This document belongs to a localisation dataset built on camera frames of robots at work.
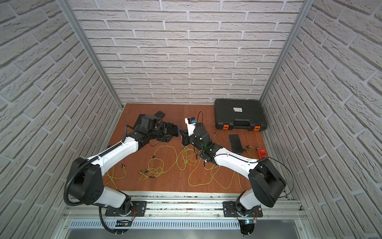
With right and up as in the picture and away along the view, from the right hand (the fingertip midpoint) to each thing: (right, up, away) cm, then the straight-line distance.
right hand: (182, 130), depth 80 cm
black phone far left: (-36, +5, +30) cm, 47 cm away
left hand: (-3, +3, +3) cm, 5 cm away
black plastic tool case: (+41, +10, +29) cm, 51 cm away
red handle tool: (+50, -15, +12) cm, 53 cm away
